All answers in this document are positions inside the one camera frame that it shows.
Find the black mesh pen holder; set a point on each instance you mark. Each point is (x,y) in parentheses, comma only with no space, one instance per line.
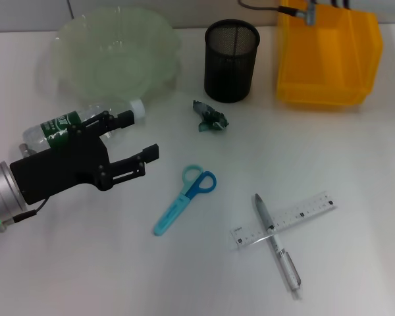
(230,72)

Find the blue and teal scissors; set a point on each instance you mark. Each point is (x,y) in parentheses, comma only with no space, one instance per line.
(192,186)

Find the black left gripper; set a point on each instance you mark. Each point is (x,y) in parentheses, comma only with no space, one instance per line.
(62,171)

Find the clear plastic ruler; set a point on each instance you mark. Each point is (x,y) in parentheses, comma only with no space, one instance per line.
(306,210)

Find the silver white pen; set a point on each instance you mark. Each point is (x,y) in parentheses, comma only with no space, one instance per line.
(288,263)

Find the yellow plastic bin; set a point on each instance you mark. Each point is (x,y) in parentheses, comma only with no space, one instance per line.
(326,56)

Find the clear bottle with green label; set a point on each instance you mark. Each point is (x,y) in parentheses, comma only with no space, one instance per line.
(56,126)

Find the translucent green fruit plate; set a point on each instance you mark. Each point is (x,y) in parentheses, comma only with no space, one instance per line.
(112,56)

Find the green plastic wrapper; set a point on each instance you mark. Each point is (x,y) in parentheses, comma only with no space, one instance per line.
(210,118)

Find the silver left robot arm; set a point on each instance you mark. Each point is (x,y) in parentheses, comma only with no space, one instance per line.
(1,191)

